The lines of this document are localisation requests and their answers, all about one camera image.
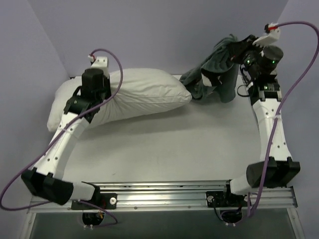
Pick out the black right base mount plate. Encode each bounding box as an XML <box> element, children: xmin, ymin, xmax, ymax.
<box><xmin>205</xmin><ymin>191</ymin><xmax>247</xmax><ymax>208</ymax></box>

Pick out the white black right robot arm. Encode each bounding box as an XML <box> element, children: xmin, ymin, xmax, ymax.
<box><xmin>221</xmin><ymin>35</ymin><xmax>301</xmax><ymax>206</ymax></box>

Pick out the aluminium front rail frame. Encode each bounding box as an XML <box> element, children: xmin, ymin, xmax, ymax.
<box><xmin>28</xmin><ymin>181</ymin><xmax>298</xmax><ymax>213</ymax></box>

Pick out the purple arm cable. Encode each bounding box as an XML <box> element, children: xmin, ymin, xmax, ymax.
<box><xmin>246</xmin><ymin>21</ymin><xmax>319</xmax><ymax>218</ymax></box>
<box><xmin>0</xmin><ymin>48</ymin><xmax>124</xmax><ymax>228</ymax></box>

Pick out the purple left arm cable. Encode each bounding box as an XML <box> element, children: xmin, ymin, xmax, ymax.
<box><xmin>0</xmin><ymin>48</ymin><xmax>124</xmax><ymax>228</ymax></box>

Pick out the zebra and green pillowcase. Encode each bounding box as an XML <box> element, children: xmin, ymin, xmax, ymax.
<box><xmin>179</xmin><ymin>34</ymin><xmax>239</xmax><ymax>103</ymax></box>

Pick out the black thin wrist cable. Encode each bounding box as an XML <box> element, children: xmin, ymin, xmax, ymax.
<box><xmin>236</xmin><ymin>63</ymin><xmax>255</xmax><ymax>98</ymax></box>

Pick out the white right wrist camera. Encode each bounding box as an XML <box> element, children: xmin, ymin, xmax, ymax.
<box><xmin>252</xmin><ymin>23</ymin><xmax>281</xmax><ymax>47</ymax></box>

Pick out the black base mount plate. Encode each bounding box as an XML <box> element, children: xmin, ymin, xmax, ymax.
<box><xmin>71</xmin><ymin>193</ymin><xmax>117</xmax><ymax>210</ymax></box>
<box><xmin>205</xmin><ymin>191</ymin><xmax>247</xmax><ymax>208</ymax></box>

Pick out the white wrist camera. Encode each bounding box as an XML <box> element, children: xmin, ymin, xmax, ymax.
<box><xmin>252</xmin><ymin>23</ymin><xmax>281</xmax><ymax>47</ymax></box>
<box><xmin>88</xmin><ymin>55</ymin><xmax>109</xmax><ymax>78</ymax></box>

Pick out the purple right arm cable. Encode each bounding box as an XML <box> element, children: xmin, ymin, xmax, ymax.
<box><xmin>246</xmin><ymin>21</ymin><xmax>319</xmax><ymax>218</ymax></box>

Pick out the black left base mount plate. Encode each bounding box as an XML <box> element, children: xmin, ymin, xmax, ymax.
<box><xmin>71</xmin><ymin>193</ymin><xmax>117</xmax><ymax>210</ymax></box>

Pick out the white pillow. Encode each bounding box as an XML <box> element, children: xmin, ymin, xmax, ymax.
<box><xmin>46</xmin><ymin>67</ymin><xmax>193</xmax><ymax>132</ymax></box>

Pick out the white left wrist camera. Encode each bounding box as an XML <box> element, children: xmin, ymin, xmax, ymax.
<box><xmin>88</xmin><ymin>55</ymin><xmax>109</xmax><ymax>78</ymax></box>

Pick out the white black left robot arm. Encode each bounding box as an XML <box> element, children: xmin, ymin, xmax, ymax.
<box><xmin>21</xmin><ymin>68</ymin><xmax>111</xmax><ymax>209</ymax></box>

